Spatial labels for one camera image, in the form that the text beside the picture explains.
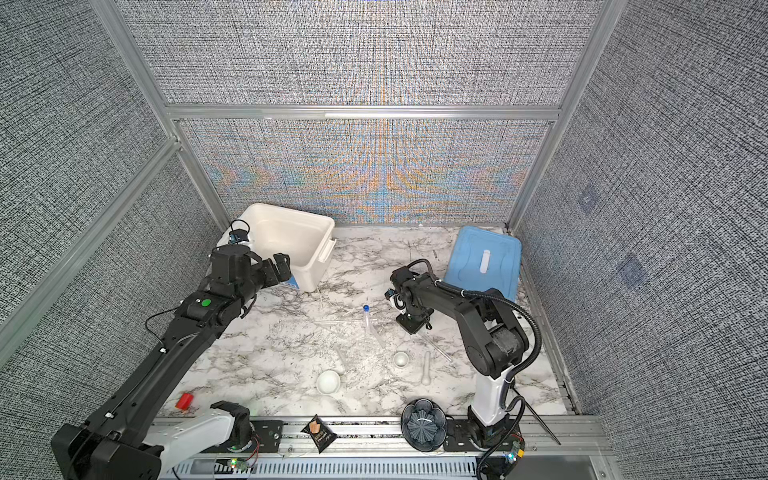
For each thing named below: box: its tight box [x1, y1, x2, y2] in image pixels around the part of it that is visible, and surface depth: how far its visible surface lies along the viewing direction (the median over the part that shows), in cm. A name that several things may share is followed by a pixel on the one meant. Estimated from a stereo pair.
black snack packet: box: [300, 414, 338, 454], surface depth 74 cm
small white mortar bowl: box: [393, 352, 409, 368], surface depth 85 cm
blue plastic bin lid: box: [444, 226, 522, 301], surface depth 111 cm
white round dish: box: [316, 369, 341, 395], surface depth 83 cm
